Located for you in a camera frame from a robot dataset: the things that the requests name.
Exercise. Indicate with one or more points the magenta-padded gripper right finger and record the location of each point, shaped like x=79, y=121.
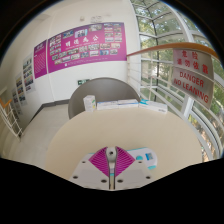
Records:
x=124, y=162

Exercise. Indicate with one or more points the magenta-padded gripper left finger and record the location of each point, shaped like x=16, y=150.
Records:
x=100, y=163

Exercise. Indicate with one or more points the white and teal power strip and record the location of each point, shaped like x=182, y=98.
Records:
x=146, y=156

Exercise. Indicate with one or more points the flat white and blue box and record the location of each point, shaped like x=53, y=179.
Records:
x=107, y=105
x=128, y=103

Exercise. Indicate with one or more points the small upright white box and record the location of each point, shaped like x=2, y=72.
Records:
x=89, y=103

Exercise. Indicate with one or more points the flat white and teal box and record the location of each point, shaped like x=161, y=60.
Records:
x=153, y=106

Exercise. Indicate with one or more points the grey round-backed chair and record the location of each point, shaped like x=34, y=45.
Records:
x=103, y=88

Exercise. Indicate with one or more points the green exit sign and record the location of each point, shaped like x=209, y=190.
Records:
x=83, y=81

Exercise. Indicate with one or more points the white stair railing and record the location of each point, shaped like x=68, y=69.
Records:
x=11, y=118

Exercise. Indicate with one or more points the white photo poster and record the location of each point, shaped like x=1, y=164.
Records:
x=28, y=73
x=20, y=89

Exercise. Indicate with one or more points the white warning sign red lettering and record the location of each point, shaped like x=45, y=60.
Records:
x=193, y=76

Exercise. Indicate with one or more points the large magenta photo poster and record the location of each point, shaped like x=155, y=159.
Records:
x=86, y=46

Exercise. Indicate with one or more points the narrow magenta text poster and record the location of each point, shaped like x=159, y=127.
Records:
x=40, y=60

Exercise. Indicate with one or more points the white railing with orange handrail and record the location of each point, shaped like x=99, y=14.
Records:
x=166, y=46

